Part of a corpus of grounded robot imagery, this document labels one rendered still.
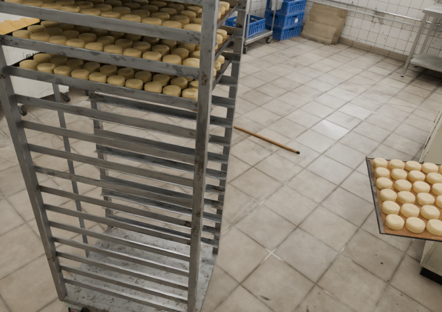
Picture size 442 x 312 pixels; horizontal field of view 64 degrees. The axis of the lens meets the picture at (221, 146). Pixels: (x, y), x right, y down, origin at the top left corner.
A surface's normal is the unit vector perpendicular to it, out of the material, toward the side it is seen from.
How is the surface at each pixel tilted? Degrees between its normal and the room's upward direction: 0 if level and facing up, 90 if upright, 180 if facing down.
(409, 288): 0
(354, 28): 90
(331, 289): 0
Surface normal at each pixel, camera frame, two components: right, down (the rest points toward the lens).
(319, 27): -0.58, 0.00
